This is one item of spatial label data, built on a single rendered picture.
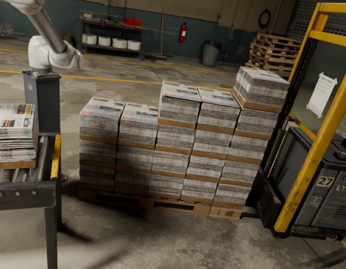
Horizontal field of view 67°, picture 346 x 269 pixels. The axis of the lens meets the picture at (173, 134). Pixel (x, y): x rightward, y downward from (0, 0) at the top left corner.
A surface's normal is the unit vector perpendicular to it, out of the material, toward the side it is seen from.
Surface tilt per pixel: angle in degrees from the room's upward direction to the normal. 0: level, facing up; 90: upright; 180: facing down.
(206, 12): 90
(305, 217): 90
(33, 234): 0
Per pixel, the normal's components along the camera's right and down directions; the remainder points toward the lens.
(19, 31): 0.31, 0.47
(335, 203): 0.01, 0.45
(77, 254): 0.17, -0.88
